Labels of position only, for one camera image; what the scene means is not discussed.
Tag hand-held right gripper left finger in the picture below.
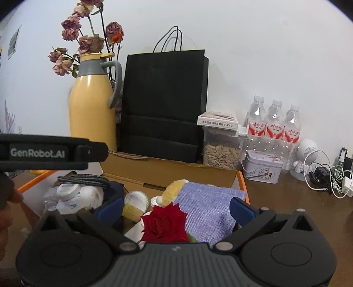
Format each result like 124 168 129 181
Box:
36 199 140 255

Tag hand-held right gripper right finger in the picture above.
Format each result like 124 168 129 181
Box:
213 197 322 253

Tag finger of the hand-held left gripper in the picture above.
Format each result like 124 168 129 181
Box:
77 141 109 163

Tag navy zip case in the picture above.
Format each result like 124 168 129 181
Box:
94 181 124 213

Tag round metal tin lid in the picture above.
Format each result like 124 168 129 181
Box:
124 191 149 213

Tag grey braided cable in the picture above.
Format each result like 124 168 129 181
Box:
56 174 111 191

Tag purple fabric pouch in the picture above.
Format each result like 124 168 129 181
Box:
174 183 247 247

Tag clear plastic bundle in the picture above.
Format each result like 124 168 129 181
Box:
41 188 60 213

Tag red artificial rose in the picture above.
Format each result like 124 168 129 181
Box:
141 202 197 244

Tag yellow and white plush toy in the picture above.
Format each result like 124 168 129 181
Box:
161 179 190 207

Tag red cardboard box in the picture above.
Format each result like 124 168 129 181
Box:
17 150 250 240

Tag person's left hand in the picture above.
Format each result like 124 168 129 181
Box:
0 191 42 260

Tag yellow thermos jug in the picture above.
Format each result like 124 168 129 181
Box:
69 53 122 152

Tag white printed tin box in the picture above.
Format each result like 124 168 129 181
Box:
243 150 284 184

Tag clear seed container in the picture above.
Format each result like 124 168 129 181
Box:
203 125 247 170

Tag black paper bag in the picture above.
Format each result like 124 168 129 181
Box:
117 26 209 163

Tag black power adapter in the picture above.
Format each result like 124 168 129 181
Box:
314 163 330 180

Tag small white desk fan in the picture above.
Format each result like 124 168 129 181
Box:
291 139 317 181

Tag three water bottles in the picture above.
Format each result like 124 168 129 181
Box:
265 99 285 163

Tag clear water bottle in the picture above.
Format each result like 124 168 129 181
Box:
244 95 267 155
283 104 302 172

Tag flat white box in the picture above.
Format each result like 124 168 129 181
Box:
197 111 240 127

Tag white charger plug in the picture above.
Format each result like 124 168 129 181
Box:
340 177 353 198

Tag dried pink rose bouquet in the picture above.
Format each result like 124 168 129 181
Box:
48 0 124 78

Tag small black device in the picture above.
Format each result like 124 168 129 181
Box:
338 147 353 173

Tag purple plant wall sticker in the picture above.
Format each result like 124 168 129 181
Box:
3 100 16 133

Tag wall photo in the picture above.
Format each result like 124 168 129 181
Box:
8 26 22 60

